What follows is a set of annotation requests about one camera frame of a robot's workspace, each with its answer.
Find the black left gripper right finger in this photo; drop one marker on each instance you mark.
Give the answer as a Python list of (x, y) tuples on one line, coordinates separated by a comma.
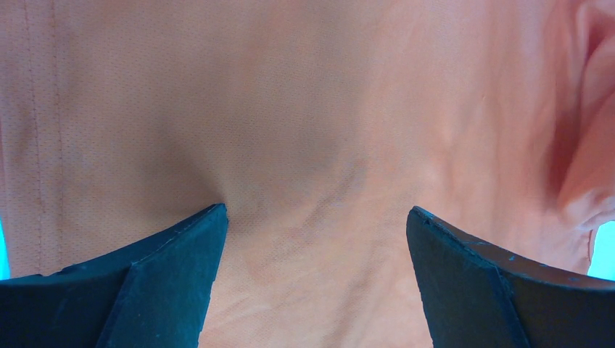
[(477, 294)]

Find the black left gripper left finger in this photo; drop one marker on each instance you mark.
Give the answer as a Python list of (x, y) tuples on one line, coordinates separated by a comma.
[(152, 293)]

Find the orange t-shirt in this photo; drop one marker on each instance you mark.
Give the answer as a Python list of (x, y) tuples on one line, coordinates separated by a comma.
[(319, 124)]

